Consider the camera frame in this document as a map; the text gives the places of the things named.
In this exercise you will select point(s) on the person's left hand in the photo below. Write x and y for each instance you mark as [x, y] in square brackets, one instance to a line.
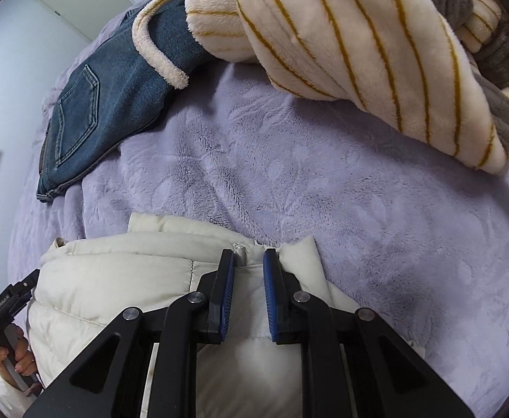
[21, 357]

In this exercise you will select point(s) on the striped cream fleece robe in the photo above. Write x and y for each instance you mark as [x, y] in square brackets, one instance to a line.
[345, 30]

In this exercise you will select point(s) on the cream puffer jacket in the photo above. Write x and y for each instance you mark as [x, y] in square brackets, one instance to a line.
[106, 278]

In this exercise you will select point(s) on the purple fleece blanket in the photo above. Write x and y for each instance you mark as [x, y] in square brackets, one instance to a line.
[280, 183]

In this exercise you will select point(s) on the blue fleece-lined jeans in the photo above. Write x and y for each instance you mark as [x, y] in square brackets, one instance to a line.
[106, 96]

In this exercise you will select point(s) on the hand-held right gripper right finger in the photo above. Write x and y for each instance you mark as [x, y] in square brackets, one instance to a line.
[271, 291]

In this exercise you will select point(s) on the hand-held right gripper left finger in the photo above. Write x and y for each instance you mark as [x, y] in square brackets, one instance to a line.
[227, 287]

